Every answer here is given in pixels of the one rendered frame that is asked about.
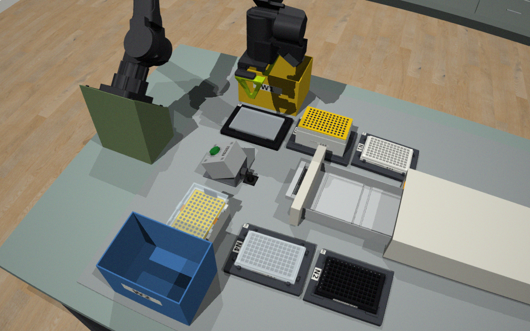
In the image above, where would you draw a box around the pale grey bench mat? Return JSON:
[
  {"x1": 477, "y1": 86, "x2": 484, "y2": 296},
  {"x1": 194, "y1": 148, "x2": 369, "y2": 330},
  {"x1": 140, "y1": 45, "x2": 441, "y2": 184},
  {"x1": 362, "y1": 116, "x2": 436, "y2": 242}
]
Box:
[{"x1": 76, "y1": 67, "x2": 530, "y2": 331}]

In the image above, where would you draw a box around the yellow open-top bin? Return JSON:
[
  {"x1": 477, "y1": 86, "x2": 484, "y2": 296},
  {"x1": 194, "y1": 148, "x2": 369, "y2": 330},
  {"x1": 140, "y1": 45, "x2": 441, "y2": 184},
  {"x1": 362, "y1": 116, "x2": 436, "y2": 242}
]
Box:
[{"x1": 238, "y1": 55, "x2": 313, "y2": 116}]

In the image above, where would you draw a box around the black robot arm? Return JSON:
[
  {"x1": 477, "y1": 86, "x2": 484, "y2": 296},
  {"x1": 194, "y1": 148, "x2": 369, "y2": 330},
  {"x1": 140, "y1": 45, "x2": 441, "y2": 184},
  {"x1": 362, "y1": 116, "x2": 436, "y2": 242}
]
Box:
[{"x1": 99, "y1": 0, "x2": 308, "y2": 103}]

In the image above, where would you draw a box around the blue open-top bin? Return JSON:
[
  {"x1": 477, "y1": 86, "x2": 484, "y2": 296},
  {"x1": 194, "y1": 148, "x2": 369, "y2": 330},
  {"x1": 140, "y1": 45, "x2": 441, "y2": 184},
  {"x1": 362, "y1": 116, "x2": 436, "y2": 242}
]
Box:
[{"x1": 96, "y1": 211, "x2": 217, "y2": 326}]

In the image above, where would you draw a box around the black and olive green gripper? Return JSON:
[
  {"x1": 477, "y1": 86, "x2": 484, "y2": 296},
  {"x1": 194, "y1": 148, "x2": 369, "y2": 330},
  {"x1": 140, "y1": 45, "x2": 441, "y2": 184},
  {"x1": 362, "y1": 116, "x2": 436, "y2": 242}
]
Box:
[{"x1": 235, "y1": 34, "x2": 280, "y2": 99}]

